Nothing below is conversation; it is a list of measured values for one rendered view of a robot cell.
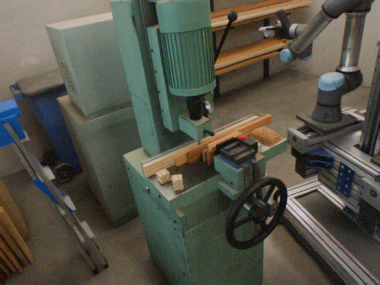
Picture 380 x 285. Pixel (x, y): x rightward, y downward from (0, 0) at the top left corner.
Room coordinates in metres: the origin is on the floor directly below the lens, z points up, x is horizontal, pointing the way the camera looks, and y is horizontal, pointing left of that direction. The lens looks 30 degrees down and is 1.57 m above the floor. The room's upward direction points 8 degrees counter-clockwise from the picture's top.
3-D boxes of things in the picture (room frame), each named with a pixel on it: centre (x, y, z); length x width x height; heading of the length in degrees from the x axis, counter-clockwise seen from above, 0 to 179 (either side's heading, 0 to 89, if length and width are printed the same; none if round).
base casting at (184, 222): (1.14, 0.01, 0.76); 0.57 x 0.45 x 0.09; 29
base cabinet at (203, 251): (1.14, 0.01, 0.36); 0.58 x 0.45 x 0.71; 29
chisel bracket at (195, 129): (1.05, -0.04, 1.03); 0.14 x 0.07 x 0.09; 29
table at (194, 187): (0.96, -0.15, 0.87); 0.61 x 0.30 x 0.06; 119
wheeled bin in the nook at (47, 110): (2.55, 1.12, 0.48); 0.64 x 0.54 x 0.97; 122
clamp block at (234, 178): (0.89, -0.19, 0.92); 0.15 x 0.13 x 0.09; 119
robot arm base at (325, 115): (1.35, -0.77, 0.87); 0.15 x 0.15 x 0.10
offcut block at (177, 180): (0.83, 0.05, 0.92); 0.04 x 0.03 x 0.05; 91
